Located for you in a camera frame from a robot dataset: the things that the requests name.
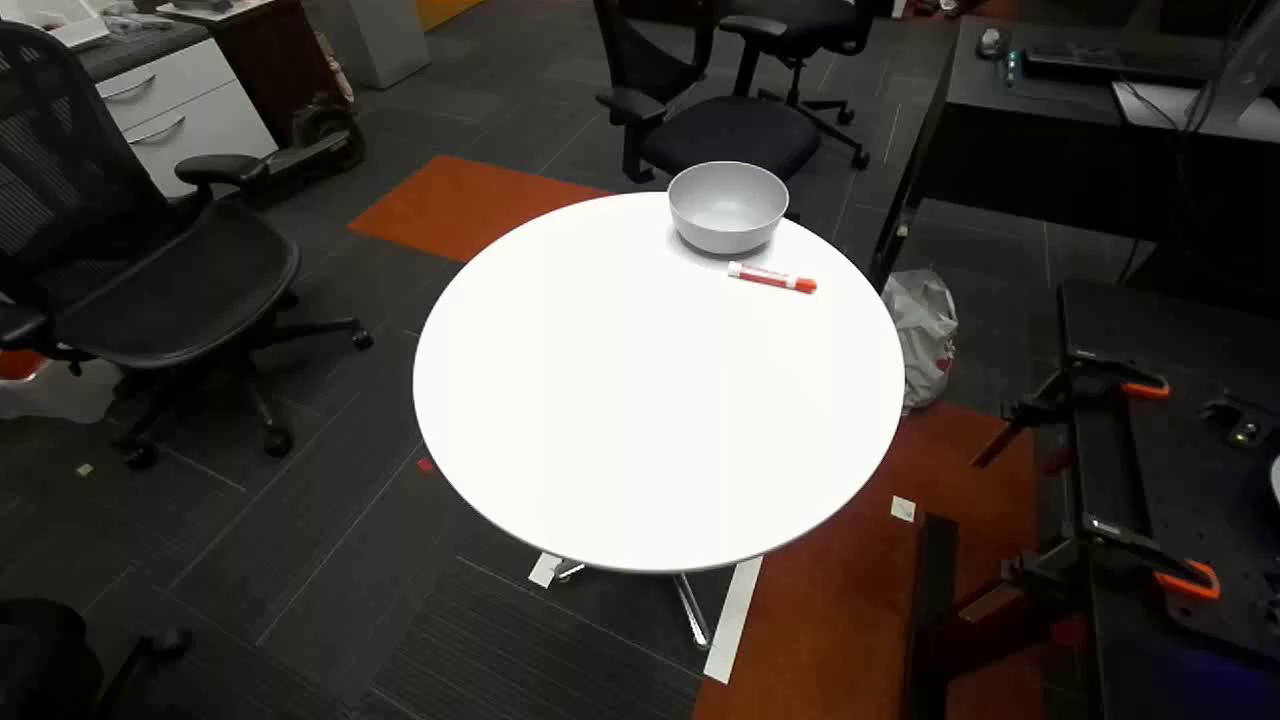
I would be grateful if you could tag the black office chair with armrests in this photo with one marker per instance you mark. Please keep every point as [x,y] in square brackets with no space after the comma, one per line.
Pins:
[800,42]

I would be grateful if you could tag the black keyboard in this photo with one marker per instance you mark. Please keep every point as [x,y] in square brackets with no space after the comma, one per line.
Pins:
[1086,56]

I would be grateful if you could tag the black desk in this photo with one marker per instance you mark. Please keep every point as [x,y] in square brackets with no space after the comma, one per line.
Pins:
[1066,135]

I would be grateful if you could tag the white plastic bag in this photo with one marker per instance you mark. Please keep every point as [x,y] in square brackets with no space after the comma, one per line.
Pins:
[923,332]

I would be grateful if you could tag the black padded office chair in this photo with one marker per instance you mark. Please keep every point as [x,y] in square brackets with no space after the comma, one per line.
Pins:
[720,123]

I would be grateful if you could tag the white table base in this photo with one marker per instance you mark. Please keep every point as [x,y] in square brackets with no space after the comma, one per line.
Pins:
[712,607]

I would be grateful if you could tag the red and white marker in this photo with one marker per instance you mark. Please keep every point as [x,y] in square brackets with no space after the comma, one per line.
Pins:
[768,277]

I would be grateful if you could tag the black scooter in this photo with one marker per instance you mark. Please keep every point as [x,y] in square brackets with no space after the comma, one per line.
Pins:
[306,141]

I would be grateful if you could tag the white drawer cabinet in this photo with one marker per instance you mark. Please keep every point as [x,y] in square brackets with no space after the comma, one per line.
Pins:
[183,107]

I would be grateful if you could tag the grey metal bowl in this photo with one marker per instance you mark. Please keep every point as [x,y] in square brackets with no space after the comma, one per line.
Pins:
[727,201]

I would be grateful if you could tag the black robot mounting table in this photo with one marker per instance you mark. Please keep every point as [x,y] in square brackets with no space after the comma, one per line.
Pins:
[1181,504]

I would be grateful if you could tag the black mesh office chair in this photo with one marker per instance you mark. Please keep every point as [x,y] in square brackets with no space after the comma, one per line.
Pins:
[161,275]

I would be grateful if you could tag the grey computer mouse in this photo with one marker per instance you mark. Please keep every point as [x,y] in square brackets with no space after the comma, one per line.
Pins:
[988,42]

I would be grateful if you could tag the dark wooden cabinet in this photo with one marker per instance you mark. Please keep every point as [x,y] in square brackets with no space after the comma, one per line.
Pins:
[273,53]

